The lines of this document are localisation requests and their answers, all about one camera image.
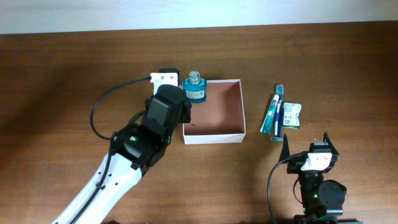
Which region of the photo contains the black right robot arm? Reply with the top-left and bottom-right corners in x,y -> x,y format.
279,133 -> 359,224

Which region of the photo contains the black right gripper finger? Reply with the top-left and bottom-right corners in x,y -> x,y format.
323,132 -> 338,155
279,134 -> 290,162

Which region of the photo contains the white cardboard box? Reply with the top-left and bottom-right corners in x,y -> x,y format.
182,79 -> 246,144

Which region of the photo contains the teal mouthwash bottle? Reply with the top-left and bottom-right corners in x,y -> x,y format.
183,71 -> 207,103

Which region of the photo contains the green Colgate toothpaste tube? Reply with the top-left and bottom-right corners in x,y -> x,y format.
260,95 -> 280,134

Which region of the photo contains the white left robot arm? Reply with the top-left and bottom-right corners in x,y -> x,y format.
54,85 -> 192,223

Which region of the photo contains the blue white toothbrush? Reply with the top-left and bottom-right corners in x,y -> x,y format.
274,85 -> 284,135

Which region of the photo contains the blue disposable razor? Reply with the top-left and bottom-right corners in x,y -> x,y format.
271,110 -> 284,142

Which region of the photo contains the green white soap packet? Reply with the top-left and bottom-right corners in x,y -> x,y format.
282,102 -> 302,129

